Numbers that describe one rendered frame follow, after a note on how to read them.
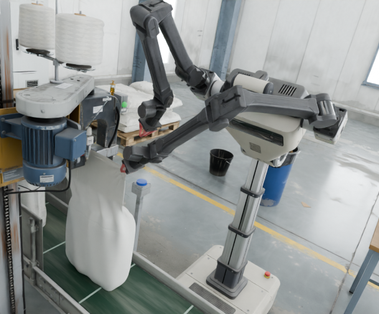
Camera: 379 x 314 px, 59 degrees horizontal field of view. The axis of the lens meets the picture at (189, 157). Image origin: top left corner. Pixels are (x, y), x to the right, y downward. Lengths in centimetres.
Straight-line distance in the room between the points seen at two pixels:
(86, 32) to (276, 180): 269
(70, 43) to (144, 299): 128
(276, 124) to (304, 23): 806
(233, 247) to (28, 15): 152
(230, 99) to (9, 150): 86
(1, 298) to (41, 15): 128
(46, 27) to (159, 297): 138
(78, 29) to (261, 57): 873
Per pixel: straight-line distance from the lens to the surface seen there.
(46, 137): 126
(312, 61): 934
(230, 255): 204
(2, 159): 144
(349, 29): 917
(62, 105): 121
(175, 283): 194
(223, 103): 106
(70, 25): 125
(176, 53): 137
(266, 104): 108
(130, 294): 190
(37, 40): 148
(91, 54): 126
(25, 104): 121
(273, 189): 360
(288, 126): 144
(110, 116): 168
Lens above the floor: 177
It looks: 24 degrees down
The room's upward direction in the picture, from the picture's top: 10 degrees clockwise
